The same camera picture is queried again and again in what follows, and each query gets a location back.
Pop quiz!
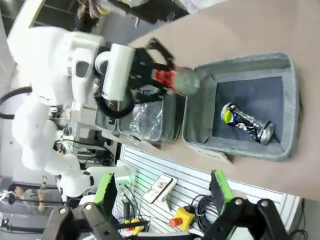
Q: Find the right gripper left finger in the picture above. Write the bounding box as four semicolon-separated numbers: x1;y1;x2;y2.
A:
44;172;121;240

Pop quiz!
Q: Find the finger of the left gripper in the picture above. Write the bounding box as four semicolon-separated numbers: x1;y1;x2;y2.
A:
146;37;177;70
149;83;176;101

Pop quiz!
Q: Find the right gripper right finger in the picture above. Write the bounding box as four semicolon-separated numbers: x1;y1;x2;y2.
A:
204;169;288;240

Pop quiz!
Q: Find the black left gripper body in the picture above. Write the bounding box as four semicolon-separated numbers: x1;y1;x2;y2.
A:
126;46;163;102

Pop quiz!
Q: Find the black crushed drink can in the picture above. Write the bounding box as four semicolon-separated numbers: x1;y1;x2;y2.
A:
220;102;275;146

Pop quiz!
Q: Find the grey fabric basket labelled Plastic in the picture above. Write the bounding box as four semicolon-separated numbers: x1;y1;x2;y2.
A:
116;93;187;144

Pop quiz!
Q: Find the white Can label sign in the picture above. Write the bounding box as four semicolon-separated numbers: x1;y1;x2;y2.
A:
189;147;234;166

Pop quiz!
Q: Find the grey fabric basket labelled Can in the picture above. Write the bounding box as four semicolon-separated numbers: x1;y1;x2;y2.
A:
181;51;302;163

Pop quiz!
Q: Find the white slatted panel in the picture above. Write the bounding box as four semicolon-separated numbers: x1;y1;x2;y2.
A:
119;144;301;235

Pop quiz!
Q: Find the yellow emergency stop button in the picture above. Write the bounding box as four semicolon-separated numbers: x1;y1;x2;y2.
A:
169;206;195;230

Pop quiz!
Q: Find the smartphone on white stand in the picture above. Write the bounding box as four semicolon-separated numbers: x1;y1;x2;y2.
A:
141;174;179;212

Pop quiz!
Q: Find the person in grey shirt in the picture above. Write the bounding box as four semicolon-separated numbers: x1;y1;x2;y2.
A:
8;176;63;216

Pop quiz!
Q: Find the black coiled cable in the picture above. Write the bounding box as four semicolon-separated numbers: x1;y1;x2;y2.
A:
191;194;221;219

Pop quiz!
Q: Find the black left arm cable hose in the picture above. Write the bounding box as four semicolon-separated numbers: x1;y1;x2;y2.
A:
0;86;137;120

